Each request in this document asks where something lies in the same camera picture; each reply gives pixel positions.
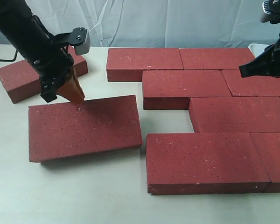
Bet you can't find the top row left brick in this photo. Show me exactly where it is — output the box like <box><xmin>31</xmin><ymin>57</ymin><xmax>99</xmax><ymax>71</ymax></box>
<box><xmin>106</xmin><ymin>48</ymin><xmax>183</xmax><ymax>82</ymax></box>

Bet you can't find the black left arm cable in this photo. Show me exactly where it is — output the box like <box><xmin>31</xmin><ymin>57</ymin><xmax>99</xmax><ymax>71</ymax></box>
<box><xmin>0</xmin><ymin>50</ymin><xmax>19</xmax><ymax>63</ymax></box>

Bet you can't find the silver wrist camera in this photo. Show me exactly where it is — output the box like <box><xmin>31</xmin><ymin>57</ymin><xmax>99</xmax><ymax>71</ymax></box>
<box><xmin>69</xmin><ymin>27</ymin><xmax>91</xmax><ymax>56</ymax></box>
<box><xmin>260</xmin><ymin>0</ymin><xmax>280</xmax><ymax>24</ymax></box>

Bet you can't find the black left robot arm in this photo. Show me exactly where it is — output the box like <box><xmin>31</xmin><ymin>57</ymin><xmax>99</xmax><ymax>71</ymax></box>
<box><xmin>0</xmin><ymin>0</ymin><xmax>90</xmax><ymax>104</ymax></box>

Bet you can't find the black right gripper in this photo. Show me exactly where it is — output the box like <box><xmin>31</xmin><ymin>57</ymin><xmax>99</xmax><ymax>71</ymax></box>
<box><xmin>239</xmin><ymin>34</ymin><xmax>280</xmax><ymax>78</ymax></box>

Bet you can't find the top row right brick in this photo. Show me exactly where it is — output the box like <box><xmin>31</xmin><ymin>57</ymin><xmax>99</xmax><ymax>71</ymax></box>
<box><xmin>180</xmin><ymin>48</ymin><xmax>254</xmax><ymax>70</ymax></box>

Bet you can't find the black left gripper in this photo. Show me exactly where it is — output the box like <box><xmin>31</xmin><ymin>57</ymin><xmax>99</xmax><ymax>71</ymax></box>
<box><xmin>32</xmin><ymin>53</ymin><xmax>85</xmax><ymax>104</ymax></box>

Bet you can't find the red brick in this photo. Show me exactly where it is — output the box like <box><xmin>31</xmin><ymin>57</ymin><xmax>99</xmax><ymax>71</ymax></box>
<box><xmin>28</xmin><ymin>95</ymin><xmax>143</xmax><ymax>163</ymax></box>
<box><xmin>0</xmin><ymin>46</ymin><xmax>88</xmax><ymax>104</ymax></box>

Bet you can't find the second row brick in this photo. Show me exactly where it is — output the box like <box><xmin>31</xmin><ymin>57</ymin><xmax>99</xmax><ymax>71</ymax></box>
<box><xmin>221</xmin><ymin>70</ymin><xmax>280</xmax><ymax>97</ymax></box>
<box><xmin>142</xmin><ymin>70</ymin><xmax>231</xmax><ymax>110</ymax></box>

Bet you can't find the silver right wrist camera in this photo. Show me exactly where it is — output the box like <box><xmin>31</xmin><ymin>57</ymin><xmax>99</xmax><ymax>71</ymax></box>
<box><xmin>260</xmin><ymin>0</ymin><xmax>280</xmax><ymax>24</ymax></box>

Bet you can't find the third row brick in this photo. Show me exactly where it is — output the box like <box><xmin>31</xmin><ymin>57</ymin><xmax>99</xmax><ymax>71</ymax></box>
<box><xmin>189</xmin><ymin>97</ymin><xmax>280</xmax><ymax>133</ymax></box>

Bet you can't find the bottom row right brick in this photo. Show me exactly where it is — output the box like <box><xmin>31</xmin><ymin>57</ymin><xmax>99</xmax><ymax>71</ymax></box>
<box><xmin>250</xmin><ymin>133</ymin><xmax>280</xmax><ymax>193</ymax></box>

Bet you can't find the bottom row left brick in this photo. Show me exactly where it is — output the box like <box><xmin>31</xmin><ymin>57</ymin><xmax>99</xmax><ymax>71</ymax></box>
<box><xmin>146</xmin><ymin>133</ymin><xmax>271</xmax><ymax>195</ymax></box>

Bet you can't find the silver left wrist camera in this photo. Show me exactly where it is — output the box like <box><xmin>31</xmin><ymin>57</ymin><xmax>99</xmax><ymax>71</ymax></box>
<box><xmin>69</xmin><ymin>27</ymin><xmax>91</xmax><ymax>56</ymax></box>

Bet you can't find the white backdrop curtain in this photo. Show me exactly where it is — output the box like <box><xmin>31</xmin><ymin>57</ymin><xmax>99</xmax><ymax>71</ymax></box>
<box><xmin>27</xmin><ymin>0</ymin><xmax>280</xmax><ymax>48</ymax></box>

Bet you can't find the white plastic tray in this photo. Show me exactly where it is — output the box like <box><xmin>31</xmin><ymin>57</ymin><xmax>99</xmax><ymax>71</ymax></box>
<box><xmin>248</xmin><ymin>43</ymin><xmax>274</xmax><ymax>58</ymax></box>

